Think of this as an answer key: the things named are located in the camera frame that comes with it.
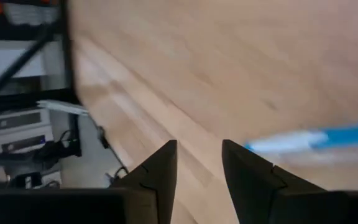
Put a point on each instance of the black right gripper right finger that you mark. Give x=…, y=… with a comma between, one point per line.
x=253, y=186

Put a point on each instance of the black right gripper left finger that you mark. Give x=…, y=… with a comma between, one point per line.
x=163, y=174

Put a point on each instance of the blue wrapped toothbrush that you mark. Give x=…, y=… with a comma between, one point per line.
x=346, y=136

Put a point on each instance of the white strip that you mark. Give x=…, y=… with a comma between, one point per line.
x=64, y=107

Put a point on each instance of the white equipment box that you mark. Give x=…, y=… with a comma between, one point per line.
x=17, y=130

